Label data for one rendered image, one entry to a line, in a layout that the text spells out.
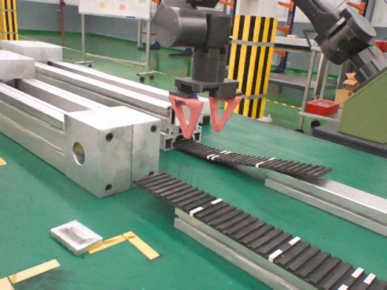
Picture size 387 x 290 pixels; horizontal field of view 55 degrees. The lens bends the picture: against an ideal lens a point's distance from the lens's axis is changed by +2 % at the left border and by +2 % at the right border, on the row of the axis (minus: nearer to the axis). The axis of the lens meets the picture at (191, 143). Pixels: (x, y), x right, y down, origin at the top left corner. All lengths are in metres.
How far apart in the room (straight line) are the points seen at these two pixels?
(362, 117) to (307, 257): 0.62
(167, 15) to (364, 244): 0.40
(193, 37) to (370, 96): 0.50
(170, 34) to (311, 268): 0.37
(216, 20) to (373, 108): 0.47
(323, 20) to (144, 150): 0.62
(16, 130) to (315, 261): 0.53
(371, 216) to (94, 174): 0.35
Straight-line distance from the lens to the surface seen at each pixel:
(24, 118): 0.66
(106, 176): 0.49
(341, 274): 0.36
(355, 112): 0.95
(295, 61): 9.44
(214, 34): 0.60
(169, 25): 0.56
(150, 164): 0.53
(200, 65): 0.61
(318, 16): 1.00
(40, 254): 0.41
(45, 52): 1.15
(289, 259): 0.36
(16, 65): 0.85
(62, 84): 0.95
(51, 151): 0.59
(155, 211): 0.47
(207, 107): 0.85
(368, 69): 0.97
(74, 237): 0.41
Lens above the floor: 1.01
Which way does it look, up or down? 18 degrees down
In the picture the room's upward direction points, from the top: 5 degrees clockwise
